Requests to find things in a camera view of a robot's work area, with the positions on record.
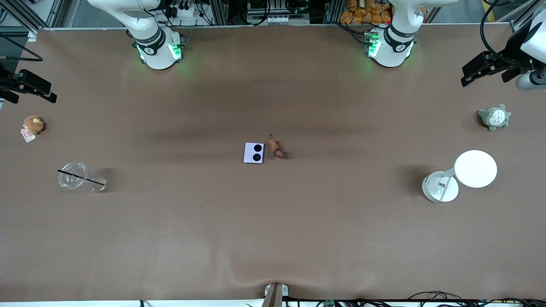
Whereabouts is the brown lion statue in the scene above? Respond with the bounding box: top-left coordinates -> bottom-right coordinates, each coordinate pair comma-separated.
267,134 -> 285,159

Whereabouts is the lilac flip phone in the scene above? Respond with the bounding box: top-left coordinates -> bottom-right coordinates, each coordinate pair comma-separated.
243,142 -> 265,165

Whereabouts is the brown plush toy with tag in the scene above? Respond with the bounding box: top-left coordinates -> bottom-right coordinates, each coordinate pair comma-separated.
20,115 -> 45,143

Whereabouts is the grey totoro plush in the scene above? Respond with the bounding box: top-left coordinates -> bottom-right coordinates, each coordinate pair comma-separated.
477,104 -> 511,132

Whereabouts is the clear plastic cup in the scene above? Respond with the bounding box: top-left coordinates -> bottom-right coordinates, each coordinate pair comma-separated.
58,161 -> 107,193

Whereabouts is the white desk lamp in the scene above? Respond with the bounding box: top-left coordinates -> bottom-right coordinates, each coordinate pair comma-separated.
421,150 -> 498,203

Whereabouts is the black straw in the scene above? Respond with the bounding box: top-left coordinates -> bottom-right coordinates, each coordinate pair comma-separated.
58,170 -> 106,186

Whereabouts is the orange plush toy pile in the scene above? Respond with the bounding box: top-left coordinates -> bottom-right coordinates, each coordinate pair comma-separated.
340,0 -> 393,25

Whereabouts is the white power strip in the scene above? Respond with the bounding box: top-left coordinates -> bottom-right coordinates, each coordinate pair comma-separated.
164,0 -> 202,17

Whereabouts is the grey metal rack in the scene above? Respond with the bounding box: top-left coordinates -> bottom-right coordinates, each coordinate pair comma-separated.
247,0 -> 311,25

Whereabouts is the aluminium frame rail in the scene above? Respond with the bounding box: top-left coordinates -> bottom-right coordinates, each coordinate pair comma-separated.
0,0 -> 64,31
510,0 -> 546,33

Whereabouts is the black cable bundle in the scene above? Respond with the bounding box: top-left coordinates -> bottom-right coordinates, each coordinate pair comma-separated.
407,291 -> 546,307

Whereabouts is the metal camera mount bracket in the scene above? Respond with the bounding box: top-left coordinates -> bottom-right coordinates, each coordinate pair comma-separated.
264,283 -> 289,307

